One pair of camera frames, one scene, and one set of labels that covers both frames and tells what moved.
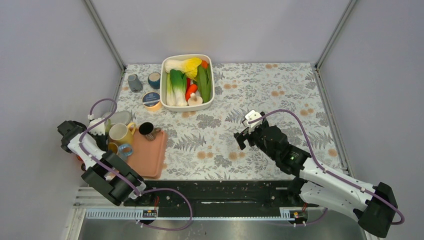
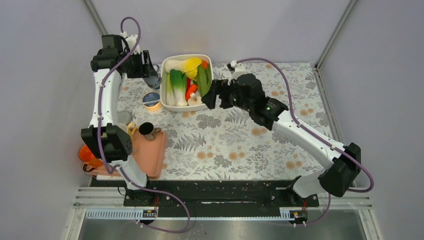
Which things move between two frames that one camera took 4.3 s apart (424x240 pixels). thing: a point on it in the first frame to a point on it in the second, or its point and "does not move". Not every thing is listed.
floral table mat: x=201 y=144 does not move
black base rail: x=221 y=194 does not move
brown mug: x=147 y=129 does not move
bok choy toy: x=176 y=88 does not move
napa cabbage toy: x=188 y=66 does not move
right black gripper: x=240 y=138 to x=209 y=99
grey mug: x=135 y=85 to x=154 y=82
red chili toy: x=188 y=83 does not move
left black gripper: x=104 y=139 to x=140 y=72
